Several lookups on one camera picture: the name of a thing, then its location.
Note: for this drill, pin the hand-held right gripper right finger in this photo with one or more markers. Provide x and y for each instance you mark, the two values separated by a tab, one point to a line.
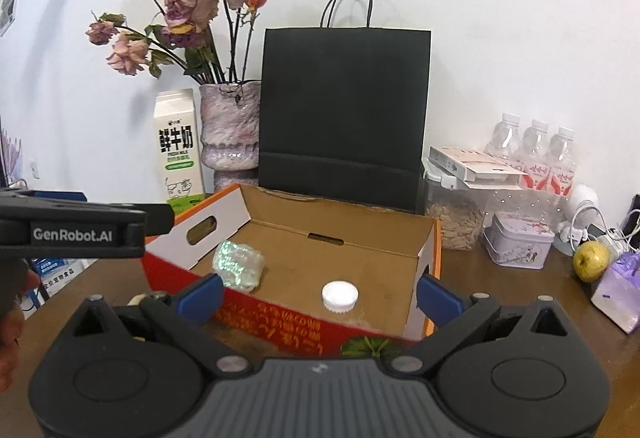
438	301

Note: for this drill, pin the dried rose bouquet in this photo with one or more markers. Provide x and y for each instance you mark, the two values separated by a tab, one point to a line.
185	7

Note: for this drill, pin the floral tin box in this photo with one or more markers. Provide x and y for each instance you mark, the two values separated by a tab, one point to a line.
517	240

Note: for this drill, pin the pink textured vase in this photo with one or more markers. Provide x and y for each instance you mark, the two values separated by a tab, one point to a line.
230	127

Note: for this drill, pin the clear seed container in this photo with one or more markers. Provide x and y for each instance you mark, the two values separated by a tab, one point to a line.
452	223

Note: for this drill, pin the purple flower picture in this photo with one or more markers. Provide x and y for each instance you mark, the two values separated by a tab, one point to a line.
10	155

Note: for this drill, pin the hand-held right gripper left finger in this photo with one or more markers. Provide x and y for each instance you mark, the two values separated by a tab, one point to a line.
201	296

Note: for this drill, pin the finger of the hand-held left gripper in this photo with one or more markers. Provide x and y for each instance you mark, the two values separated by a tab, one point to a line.
160	220

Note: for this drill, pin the person's left hand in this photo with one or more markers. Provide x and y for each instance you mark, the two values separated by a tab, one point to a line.
10	348

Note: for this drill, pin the framed wall picture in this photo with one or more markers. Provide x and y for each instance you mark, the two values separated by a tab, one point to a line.
10	2

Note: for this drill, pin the white flat box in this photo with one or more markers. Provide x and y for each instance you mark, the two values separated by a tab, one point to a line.
475	162

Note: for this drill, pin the small white fan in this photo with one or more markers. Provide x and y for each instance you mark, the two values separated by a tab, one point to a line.
582	213

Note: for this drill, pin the red cardboard box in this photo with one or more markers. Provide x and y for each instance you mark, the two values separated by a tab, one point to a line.
320	258

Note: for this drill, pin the white wall socket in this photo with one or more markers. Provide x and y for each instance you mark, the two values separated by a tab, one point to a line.
35	169

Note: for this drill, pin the black paper bag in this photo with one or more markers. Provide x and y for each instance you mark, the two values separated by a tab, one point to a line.
345	117

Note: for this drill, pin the white round bottle cap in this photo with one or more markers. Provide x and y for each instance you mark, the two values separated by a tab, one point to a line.
340	295

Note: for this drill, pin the yellow apple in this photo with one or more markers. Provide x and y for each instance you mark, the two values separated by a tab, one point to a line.
591	262

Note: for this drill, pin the clear water bottle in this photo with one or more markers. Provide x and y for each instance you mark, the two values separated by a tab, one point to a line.
534	147
502	142
562	162

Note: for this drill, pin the purple tissue packet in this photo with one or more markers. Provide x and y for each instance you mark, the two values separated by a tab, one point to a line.
617	290

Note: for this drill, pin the blue white food bag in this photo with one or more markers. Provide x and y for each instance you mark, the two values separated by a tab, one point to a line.
52	278

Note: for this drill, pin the white green milk carton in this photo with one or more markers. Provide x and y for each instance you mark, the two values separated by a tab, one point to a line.
177	152

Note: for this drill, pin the black device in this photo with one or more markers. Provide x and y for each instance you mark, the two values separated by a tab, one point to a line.
636	215

